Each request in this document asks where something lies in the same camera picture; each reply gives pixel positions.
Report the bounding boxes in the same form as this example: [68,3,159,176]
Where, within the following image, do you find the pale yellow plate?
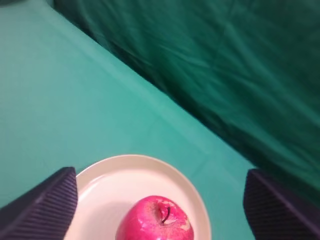
[64,154,212,240]

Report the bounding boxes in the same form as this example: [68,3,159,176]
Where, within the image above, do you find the red apple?
[115,195,195,240]

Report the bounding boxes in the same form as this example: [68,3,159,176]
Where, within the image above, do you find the green backdrop cloth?
[54,0,320,204]

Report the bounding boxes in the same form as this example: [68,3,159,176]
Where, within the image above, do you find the green table cloth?
[0,0,254,240]

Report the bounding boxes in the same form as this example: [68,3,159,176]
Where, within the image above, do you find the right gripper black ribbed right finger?
[243,169,320,240]

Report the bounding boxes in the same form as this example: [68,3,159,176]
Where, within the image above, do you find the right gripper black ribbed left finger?
[0,167,78,240]

